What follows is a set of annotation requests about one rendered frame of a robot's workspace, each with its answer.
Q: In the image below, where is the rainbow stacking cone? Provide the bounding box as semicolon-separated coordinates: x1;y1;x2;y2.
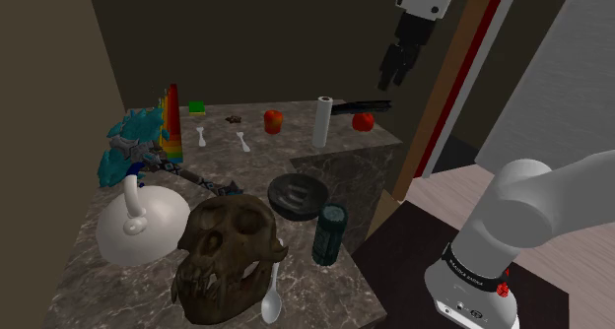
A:
158;83;184;165

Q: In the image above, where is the large white spoon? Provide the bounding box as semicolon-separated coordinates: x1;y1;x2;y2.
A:
260;238;285;325

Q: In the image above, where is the red apple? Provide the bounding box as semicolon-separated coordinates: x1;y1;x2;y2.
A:
262;108;284;136
351;111;376;133

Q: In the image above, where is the brown and red door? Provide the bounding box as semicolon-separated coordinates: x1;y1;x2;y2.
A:
391;0;521;202

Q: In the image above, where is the white paper towel roll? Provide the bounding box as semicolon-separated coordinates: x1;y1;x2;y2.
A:
311;96;335;149

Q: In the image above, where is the long black flat tool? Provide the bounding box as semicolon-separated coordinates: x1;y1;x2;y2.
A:
330;99;393;116

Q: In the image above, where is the white dome lid with handle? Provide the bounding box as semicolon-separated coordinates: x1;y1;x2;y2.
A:
95;173;192;268

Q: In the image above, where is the black bowl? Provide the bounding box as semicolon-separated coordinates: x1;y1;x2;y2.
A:
266;172;331;223

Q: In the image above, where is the brown animal skull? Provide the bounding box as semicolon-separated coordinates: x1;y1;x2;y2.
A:
170;193;290;327

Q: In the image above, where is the teal crystal toy axe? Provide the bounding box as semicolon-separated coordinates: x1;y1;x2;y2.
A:
97;107;244;198

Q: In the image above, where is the dark green can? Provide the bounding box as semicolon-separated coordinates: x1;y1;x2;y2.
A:
310;203;349;268

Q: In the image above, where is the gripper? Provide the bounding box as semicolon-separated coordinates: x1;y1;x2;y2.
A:
376;11;438;92

